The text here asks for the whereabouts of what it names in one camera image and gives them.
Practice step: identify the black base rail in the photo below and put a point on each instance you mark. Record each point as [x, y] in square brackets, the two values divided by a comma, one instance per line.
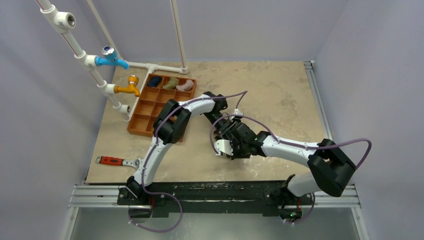
[270, 198]

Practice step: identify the orange plastic faucet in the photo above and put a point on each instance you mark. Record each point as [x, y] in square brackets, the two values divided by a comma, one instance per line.
[131, 88]

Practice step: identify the aluminium frame rails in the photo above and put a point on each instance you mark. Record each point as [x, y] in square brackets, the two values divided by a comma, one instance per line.
[105, 196]

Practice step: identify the rolled navy blue underwear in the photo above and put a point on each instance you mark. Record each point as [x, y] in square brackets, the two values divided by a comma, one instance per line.
[154, 82]

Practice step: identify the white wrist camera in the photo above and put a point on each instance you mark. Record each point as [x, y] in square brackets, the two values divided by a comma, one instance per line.
[237, 112]
[223, 147]

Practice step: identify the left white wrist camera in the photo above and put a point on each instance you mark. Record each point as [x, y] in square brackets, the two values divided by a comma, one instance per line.
[237, 112]

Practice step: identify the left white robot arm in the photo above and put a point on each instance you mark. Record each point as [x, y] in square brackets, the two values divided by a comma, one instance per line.
[168, 128]

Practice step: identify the red handled adjustable wrench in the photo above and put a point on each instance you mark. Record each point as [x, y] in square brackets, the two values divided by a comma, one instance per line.
[114, 161]

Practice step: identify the blue plastic faucet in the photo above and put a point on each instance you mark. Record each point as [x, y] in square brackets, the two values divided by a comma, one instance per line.
[110, 58]

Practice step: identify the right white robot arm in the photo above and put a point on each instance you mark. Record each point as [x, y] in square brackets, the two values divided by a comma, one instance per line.
[330, 169]

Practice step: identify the rolled pink underwear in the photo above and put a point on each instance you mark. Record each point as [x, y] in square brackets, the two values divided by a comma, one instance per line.
[186, 86]

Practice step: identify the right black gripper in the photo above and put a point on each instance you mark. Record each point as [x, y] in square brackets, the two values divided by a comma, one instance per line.
[234, 145]

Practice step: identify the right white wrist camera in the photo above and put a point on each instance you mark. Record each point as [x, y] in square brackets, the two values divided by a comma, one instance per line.
[223, 147]

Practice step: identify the rolled olive green underwear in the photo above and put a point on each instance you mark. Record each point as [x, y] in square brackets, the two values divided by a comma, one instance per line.
[171, 84]

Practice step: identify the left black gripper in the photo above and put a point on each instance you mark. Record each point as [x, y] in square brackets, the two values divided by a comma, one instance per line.
[222, 132]

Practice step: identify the white pvc pipe frame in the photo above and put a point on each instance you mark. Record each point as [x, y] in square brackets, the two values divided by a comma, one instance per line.
[63, 22]

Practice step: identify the orange compartment tray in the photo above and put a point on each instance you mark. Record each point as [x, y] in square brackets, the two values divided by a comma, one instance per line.
[151, 102]

